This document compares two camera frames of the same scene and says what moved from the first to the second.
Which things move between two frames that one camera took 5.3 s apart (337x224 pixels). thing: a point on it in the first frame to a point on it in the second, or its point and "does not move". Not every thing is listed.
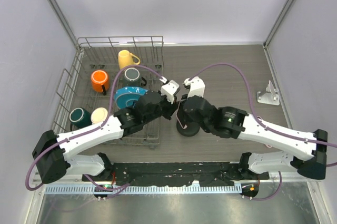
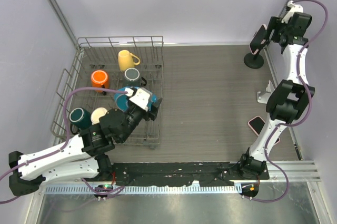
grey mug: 131,78 does not move
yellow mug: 125,59 does not move
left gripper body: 166,107 to 134,117
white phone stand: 269,97 does not move
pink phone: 180,114 to 258,39
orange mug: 100,80 does not move
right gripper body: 185,96 to 279,27
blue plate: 124,97 does not move
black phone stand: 192,128 to 253,61
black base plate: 148,174 does not move
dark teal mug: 79,118 does not move
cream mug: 98,115 does not move
